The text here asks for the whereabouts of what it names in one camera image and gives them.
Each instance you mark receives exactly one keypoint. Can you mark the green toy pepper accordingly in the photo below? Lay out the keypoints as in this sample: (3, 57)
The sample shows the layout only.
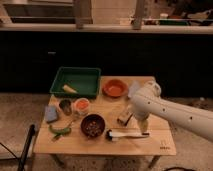
(60, 132)

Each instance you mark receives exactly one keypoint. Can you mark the dark metal cup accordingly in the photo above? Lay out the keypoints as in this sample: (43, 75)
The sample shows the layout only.
(65, 106)

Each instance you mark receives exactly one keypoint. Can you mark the black pole stand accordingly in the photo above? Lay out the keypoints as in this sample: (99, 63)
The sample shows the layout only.
(27, 144)

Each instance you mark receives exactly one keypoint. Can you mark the pale yellow corn piece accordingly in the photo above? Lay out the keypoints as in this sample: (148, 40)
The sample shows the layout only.
(67, 88)

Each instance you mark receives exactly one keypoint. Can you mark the green plastic tray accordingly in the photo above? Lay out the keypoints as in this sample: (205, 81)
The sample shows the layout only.
(86, 81)

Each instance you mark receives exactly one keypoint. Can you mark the wooden board eraser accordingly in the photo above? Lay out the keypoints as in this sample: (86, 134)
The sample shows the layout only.
(124, 117)

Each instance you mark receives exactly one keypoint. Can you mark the wooden table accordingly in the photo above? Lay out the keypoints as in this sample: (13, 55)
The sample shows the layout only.
(159, 142)

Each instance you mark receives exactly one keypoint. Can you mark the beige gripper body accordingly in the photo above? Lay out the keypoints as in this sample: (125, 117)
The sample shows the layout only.
(143, 124)

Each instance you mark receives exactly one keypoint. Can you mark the clear cup orange contents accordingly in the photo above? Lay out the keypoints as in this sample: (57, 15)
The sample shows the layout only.
(81, 106)

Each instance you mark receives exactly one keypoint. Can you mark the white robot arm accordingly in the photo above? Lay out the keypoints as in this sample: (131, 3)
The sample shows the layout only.
(146, 100)

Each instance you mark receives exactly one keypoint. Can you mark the white black handled brush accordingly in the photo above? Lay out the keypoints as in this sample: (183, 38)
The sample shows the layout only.
(116, 135)

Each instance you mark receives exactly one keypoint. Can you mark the dark bowl with nuts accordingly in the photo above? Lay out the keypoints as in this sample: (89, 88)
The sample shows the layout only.
(93, 126)

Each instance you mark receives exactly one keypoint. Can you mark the red bowl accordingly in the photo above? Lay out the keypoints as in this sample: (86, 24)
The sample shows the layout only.
(114, 88)

